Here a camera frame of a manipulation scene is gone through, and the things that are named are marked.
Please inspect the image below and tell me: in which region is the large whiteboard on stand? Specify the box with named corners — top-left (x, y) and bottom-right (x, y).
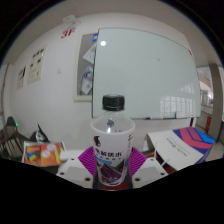
top-left (91, 27), bottom-right (202, 120)

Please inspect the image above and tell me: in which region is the large white wall poster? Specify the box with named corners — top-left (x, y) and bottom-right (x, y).
top-left (26, 46), bottom-right (48, 85)

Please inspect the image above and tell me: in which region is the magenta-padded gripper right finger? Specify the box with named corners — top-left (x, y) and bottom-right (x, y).
top-left (125, 146), bottom-right (169, 188)

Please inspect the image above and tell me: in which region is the flat round red coaster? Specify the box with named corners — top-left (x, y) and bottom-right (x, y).
top-left (114, 179), bottom-right (131, 190)

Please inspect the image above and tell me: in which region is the white blue purple cardboard box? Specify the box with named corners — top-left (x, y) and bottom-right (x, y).
top-left (143, 126), bottom-right (216, 172)

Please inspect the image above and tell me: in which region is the dark chair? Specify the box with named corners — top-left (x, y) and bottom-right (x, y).
top-left (4, 115), bottom-right (18, 130)

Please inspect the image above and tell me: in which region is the colourful orange magazine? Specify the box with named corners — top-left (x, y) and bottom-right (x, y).
top-left (21, 141), bottom-right (67, 167)

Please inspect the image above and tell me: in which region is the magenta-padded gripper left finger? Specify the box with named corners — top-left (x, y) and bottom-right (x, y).
top-left (55, 145), bottom-right (98, 188)

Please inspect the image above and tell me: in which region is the black backpack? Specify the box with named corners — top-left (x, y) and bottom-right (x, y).
top-left (29, 123), bottom-right (51, 144)

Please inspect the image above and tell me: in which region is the framed notice board with papers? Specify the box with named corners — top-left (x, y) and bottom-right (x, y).
top-left (73, 32), bottom-right (98, 102)

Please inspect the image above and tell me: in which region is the small white wall poster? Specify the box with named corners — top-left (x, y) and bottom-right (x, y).
top-left (16, 65), bottom-right (27, 90)

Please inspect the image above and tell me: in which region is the red wall sign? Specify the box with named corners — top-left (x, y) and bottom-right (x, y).
top-left (59, 28), bottom-right (77, 39)

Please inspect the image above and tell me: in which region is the clear bottle with black cap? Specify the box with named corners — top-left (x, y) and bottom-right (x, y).
top-left (90, 94), bottom-right (136, 188)

